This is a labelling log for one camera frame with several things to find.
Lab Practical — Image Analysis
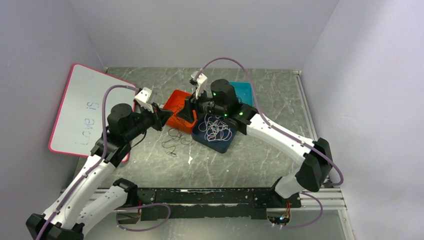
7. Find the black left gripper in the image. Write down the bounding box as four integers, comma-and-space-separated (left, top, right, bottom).
124, 101, 173, 141

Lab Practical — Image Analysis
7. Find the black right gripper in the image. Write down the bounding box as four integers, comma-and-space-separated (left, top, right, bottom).
176, 85, 227, 124

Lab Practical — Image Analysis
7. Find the black cable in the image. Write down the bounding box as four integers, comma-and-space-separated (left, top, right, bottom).
169, 102, 190, 128

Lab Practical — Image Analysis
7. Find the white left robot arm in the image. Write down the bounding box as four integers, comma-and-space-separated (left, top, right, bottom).
25, 103, 173, 240

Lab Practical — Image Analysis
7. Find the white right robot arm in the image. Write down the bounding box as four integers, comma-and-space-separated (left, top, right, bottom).
176, 75, 332, 207

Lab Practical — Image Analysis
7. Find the orange plastic bin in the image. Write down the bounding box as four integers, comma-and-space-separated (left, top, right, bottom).
163, 89, 196, 134

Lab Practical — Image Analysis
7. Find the dark blue plastic bin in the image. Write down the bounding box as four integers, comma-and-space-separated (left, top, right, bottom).
191, 114, 237, 154

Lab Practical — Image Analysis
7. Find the teal plastic bin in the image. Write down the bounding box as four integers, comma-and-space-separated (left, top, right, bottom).
229, 81, 254, 106

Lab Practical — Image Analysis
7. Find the pink-framed whiteboard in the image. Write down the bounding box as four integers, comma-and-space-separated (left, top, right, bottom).
48, 63, 135, 157

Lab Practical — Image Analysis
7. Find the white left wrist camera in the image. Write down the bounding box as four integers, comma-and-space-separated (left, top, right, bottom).
134, 87, 156, 113

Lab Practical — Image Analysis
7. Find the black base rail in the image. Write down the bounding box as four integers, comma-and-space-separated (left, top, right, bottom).
123, 187, 301, 221

